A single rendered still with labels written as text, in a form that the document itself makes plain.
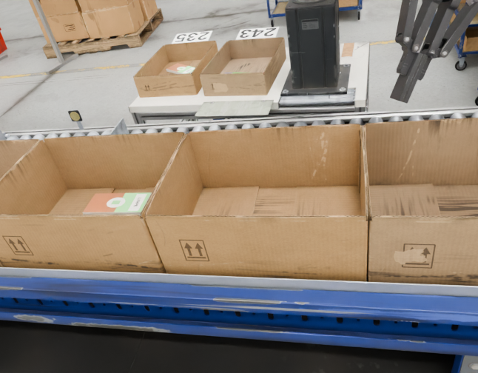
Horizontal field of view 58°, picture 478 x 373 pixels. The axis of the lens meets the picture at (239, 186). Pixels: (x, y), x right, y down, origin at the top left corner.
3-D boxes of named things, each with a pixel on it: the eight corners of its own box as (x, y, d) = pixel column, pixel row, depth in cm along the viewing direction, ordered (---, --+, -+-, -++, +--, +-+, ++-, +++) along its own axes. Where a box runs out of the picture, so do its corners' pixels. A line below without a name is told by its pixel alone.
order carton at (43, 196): (202, 188, 110) (186, 130, 100) (166, 277, 88) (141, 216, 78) (68, 189, 120) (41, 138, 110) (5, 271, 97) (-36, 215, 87)
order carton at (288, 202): (362, 186, 100) (362, 122, 90) (368, 286, 78) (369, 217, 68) (202, 188, 110) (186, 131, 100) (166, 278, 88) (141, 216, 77)
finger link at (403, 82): (423, 53, 60) (419, 52, 60) (402, 102, 62) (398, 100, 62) (413, 52, 63) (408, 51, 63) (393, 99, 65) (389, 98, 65)
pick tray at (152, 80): (220, 59, 215) (216, 40, 209) (197, 95, 186) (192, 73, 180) (169, 63, 223) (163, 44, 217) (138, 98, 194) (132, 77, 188)
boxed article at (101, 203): (97, 197, 113) (95, 193, 112) (153, 197, 109) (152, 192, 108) (84, 217, 108) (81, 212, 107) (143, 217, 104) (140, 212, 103)
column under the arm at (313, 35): (291, 69, 192) (283, -9, 172) (351, 66, 184) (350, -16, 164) (280, 96, 172) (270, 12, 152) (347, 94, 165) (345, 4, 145)
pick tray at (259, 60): (287, 58, 203) (285, 36, 197) (267, 95, 175) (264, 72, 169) (230, 60, 212) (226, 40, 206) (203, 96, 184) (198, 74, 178)
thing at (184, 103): (369, 47, 204) (370, 41, 202) (365, 106, 160) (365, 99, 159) (177, 60, 234) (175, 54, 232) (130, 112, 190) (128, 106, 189)
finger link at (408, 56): (422, 40, 60) (403, 32, 60) (406, 75, 62) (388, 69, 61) (416, 40, 62) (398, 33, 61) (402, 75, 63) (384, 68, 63)
